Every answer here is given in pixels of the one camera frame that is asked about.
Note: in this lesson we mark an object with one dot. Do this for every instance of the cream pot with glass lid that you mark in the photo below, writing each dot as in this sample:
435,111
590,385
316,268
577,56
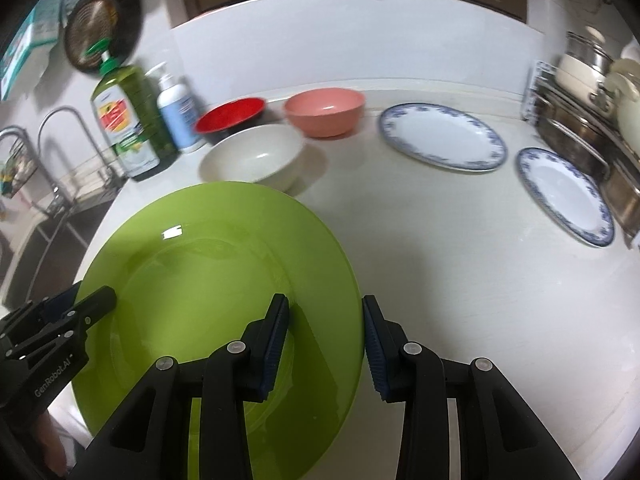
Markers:
583,67

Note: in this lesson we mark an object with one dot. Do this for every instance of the kitchen sink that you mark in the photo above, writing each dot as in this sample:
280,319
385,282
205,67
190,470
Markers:
53,253

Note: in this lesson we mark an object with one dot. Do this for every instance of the chrome kitchen faucet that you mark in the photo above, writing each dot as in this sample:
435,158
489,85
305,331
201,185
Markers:
61,200

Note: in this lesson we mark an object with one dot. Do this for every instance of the wire sponge basket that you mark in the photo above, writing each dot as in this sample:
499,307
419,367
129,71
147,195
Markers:
17,169

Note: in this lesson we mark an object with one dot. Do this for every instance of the steel pot left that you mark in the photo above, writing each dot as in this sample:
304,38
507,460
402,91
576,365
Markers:
572,137

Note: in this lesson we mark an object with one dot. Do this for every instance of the pink bowl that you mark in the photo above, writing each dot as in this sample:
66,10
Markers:
325,112

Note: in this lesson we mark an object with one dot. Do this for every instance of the steel pot right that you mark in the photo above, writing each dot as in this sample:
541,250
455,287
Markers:
622,194

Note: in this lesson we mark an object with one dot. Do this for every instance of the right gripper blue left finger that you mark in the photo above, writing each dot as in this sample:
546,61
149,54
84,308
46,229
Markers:
147,436

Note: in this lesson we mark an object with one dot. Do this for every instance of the red black bowl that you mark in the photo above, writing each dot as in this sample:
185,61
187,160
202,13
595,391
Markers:
231,116

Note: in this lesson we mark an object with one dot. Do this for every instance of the white blue pump bottle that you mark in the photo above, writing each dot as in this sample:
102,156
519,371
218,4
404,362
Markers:
177,107

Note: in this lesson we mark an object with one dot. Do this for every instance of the blue floral plate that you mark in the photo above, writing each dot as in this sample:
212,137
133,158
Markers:
567,195
442,137

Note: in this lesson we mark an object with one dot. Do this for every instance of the steel pot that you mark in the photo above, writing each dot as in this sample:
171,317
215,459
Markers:
572,137
622,194

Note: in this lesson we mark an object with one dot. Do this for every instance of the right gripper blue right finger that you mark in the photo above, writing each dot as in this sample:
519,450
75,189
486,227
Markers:
500,435

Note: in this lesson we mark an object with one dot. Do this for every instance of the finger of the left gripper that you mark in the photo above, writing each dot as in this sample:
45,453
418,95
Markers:
83,315
65,300

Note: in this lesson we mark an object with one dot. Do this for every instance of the dark frying pan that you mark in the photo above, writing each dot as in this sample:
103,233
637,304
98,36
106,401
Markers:
89,21

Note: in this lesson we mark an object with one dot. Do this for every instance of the cream ceramic teapot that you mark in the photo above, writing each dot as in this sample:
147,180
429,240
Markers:
621,87

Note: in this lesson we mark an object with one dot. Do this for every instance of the green plate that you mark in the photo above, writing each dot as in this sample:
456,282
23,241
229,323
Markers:
190,271

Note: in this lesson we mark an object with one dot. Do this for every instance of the white bowl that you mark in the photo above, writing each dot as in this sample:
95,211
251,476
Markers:
269,155

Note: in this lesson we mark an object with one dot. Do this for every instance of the metal pot rack shelf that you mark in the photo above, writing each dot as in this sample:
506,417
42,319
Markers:
542,81

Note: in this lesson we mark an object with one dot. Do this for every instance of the green dish soap bottle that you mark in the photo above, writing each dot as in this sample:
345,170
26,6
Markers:
125,108

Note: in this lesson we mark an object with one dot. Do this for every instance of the person left hand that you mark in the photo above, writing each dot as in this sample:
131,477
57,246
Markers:
53,451

